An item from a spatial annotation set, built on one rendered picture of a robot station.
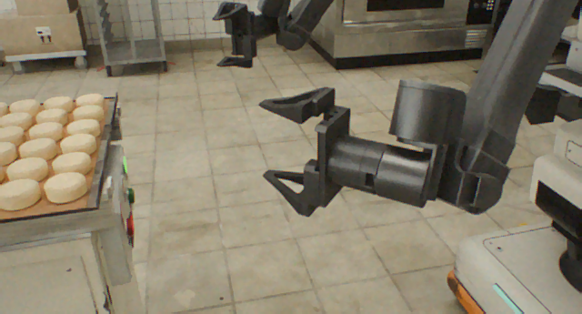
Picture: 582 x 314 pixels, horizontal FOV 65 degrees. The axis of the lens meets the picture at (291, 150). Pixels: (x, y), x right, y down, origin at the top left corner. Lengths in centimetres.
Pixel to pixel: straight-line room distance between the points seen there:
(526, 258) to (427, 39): 291
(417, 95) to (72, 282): 54
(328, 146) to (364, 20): 347
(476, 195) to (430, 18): 376
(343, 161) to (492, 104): 17
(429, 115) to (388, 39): 364
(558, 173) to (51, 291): 111
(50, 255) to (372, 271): 135
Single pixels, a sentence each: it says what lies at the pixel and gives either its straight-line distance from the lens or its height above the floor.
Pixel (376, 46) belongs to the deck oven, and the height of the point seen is 19.
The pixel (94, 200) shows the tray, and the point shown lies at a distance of 65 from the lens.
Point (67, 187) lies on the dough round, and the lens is 66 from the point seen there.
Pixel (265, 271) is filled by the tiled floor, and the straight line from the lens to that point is 183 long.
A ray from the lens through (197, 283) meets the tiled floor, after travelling 181.
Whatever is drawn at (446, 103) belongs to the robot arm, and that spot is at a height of 107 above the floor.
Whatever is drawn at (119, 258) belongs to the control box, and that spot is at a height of 75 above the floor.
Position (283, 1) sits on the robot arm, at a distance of 110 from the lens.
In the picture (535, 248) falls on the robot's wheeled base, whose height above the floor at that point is 28.
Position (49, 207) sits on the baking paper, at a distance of 66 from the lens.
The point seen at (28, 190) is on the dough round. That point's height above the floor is 92.
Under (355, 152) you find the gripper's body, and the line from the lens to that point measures 49.
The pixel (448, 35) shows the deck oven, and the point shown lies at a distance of 436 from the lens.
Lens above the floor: 124
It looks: 28 degrees down
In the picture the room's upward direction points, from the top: straight up
